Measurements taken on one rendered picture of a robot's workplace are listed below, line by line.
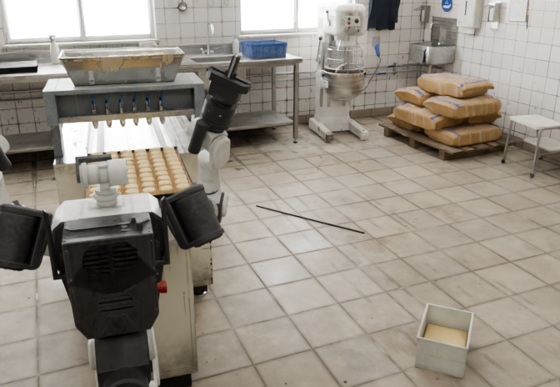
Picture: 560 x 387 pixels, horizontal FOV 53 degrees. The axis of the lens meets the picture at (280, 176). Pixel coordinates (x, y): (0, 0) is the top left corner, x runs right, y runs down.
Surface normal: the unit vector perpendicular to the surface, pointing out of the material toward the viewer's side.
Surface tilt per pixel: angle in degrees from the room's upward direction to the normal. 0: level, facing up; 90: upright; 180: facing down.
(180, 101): 90
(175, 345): 90
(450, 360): 90
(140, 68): 115
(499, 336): 0
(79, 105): 90
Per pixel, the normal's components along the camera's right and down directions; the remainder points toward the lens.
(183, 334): 0.29, 0.33
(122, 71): 0.26, 0.69
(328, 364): 0.00, -0.94
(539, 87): -0.92, 0.13
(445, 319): -0.38, 0.31
